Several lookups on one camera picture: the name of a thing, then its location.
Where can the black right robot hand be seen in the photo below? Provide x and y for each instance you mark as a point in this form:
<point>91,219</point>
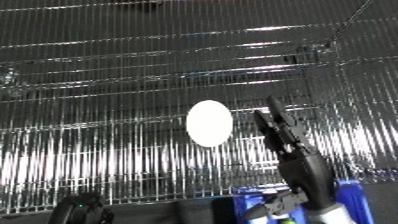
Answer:
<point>305,170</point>

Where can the pale right robot forearm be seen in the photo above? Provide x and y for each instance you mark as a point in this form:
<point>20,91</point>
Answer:
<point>343,216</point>

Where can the white paper cup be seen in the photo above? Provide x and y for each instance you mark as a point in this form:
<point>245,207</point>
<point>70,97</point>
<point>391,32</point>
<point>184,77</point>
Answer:
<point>208,123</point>

